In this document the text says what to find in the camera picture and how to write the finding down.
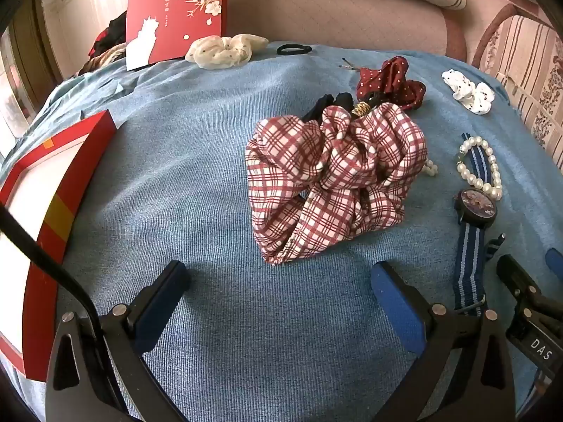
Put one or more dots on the black clothing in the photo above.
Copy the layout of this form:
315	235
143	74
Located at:
112	30

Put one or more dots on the red polka dot scrunchie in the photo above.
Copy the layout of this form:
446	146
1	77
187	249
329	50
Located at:
391	79

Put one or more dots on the red plaid scrunchie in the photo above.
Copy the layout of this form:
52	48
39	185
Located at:
334	176

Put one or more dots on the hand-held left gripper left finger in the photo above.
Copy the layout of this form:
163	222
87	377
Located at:
160	303

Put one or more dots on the blue blanket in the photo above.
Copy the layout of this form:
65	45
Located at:
220	325

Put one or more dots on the cream dotted scrunchie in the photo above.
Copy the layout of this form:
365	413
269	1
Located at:
220	52

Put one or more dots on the black scrunchie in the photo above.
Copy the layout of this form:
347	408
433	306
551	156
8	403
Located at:
327	105

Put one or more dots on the wooden glass door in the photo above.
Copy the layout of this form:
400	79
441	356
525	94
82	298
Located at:
26	61

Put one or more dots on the red floral box lid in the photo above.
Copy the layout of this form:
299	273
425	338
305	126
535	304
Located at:
176	13

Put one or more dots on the brown patterned cloth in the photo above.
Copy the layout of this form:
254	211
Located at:
103	59

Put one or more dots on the red gift box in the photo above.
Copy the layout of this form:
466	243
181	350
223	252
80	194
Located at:
52	211

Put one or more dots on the metal bobby pin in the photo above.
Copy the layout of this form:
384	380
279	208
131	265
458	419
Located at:
352	67

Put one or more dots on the mauve sofa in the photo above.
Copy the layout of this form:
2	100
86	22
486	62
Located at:
334	22

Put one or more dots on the white dotted scrunchie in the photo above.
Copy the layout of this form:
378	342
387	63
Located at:
466	88

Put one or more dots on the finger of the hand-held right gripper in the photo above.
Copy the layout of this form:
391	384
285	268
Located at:
555	260
519	279

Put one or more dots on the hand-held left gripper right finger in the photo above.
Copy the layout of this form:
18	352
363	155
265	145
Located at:
396	303

